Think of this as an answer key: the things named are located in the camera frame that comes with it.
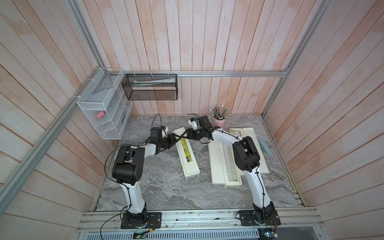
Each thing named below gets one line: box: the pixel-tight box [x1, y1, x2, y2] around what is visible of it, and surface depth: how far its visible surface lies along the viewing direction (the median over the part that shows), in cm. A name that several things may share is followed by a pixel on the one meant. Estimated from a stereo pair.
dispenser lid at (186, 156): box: [173, 127, 201, 177], surface depth 89 cm
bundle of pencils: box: [210, 104, 231, 120], surface depth 109 cm
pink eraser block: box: [95, 110, 106, 119], surface depth 84 cm
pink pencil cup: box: [212, 117, 226, 128], surface depth 106 cm
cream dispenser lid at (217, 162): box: [208, 139, 226, 185], surface depth 87 cm
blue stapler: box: [257, 136, 273, 159], surface depth 97 cm
